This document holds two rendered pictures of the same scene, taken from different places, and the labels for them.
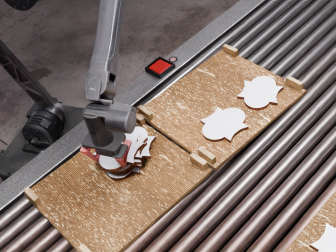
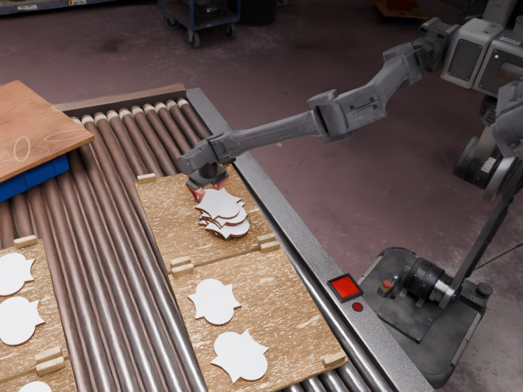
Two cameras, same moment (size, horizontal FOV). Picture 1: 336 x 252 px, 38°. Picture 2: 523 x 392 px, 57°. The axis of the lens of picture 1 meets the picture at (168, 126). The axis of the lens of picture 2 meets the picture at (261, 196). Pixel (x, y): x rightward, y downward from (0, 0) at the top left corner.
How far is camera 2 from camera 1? 1.50 m
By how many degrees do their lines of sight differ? 66
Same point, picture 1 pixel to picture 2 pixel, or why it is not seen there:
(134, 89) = (321, 258)
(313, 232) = (47, 311)
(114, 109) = (196, 152)
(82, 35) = not seen: outside the picture
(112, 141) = (200, 176)
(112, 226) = (162, 197)
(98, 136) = not seen: hidden behind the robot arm
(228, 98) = (251, 323)
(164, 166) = (196, 243)
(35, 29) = not seen: outside the picture
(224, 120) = (216, 302)
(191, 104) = (263, 289)
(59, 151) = (266, 191)
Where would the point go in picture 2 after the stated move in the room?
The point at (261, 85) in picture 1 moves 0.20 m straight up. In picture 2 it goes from (250, 361) to (255, 313)
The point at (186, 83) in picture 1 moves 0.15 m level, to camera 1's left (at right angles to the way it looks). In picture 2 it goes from (299, 297) to (306, 257)
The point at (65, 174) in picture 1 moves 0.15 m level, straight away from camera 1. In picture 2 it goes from (233, 185) to (275, 184)
